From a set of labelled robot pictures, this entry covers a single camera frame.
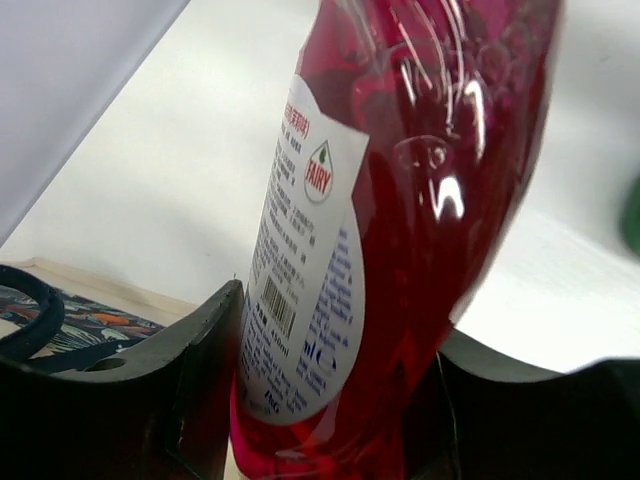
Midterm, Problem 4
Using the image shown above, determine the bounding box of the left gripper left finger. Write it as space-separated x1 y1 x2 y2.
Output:
1 280 243 479

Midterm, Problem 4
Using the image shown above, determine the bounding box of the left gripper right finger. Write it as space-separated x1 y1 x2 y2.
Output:
402 331 639 479

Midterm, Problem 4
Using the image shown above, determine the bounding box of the beige canvas tote bag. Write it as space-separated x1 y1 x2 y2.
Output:
1 259 198 374

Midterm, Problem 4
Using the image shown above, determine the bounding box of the green dish soap bottle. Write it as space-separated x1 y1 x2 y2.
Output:
619 178 640 257

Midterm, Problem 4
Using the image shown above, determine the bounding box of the red dish soap bottle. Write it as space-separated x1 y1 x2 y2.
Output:
231 1 565 479

